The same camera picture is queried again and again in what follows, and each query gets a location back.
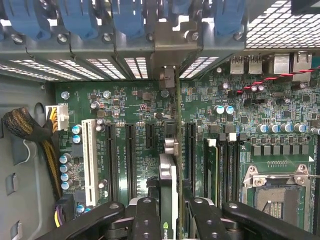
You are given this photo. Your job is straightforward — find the white expansion slot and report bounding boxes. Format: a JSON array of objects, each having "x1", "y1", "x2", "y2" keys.
[{"x1": 81, "y1": 118, "x2": 100, "y2": 208}]

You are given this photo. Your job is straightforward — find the white power connector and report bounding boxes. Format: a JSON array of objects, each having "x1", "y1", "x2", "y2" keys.
[{"x1": 44, "y1": 104, "x2": 70, "y2": 132}]

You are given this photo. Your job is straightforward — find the short black expansion slot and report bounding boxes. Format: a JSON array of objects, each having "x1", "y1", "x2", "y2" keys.
[{"x1": 145, "y1": 122, "x2": 156, "y2": 149}]

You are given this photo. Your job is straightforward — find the CPU socket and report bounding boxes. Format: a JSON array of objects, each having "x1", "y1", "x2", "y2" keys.
[{"x1": 241, "y1": 163, "x2": 315, "y2": 235}]

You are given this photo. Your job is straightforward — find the black braided wire bundle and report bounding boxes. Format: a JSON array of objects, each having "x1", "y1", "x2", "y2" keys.
[{"x1": 2, "y1": 106, "x2": 64, "y2": 201}]

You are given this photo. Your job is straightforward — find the long black expansion slot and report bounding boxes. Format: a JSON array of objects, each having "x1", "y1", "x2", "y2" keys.
[
  {"x1": 104, "y1": 121, "x2": 119, "y2": 203},
  {"x1": 124, "y1": 122, "x2": 138, "y2": 201},
  {"x1": 185, "y1": 121, "x2": 198, "y2": 191}
]

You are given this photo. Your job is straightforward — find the black RAM slot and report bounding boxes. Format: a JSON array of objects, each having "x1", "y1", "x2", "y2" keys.
[
  {"x1": 217, "y1": 133, "x2": 228, "y2": 208},
  {"x1": 226, "y1": 132, "x2": 238, "y2": 208}
]

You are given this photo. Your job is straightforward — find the red black twisted wire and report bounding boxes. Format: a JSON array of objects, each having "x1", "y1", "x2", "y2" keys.
[{"x1": 236, "y1": 65, "x2": 320, "y2": 95}]

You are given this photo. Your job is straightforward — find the open black PC case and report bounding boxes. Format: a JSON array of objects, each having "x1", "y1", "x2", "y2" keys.
[{"x1": 0, "y1": 0, "x2": 320, "y2": 240}]

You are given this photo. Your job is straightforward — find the RAM stick with white label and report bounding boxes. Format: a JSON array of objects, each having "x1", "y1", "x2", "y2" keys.
[{"x1": 203, "y1": 136, "x2": 221, "y2": 208}]

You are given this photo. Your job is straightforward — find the metal rear port block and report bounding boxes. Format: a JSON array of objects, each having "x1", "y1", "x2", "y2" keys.
[
  {"x1": 229, "y1": 54, "x2": 245, "y2": 75},
  {"x1": 291, "y1": 51, "x2": 313, "y2": 82},
  {"x1": 248, "y1": 54, "x2": 263, "y2": 75},
  {"x1": 273, "y1": 52, "x2": 291, "y2": 75}
]

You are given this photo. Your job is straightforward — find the black connector purple wires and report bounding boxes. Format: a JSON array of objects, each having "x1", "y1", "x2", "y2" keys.
[{"x1": 53, "y1": 193, "x2": 76, "y2": 229}]

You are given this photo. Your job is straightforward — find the green motherboard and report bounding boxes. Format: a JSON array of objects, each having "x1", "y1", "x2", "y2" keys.
[{"x1": 53, "y1": 56, "x2": 320, "y2": 240}]

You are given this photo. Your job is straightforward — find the blue card retention clip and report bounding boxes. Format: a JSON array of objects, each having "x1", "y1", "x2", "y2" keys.
[
  {"x1": 58, "y1": 0, "x2": 100, "y2": 40},
  {"x1": 3, "y1": 0, "x2": 51, "y2": 41},
  {"x1": 213, "y1": 0, "x2": 245, "y2": 38},
  {"x1": 111, "y1": 0, "x2": 146, "y2": 39},
  {"x1": 171, "y1": 0, "x2": 199, "y2": 16}
]

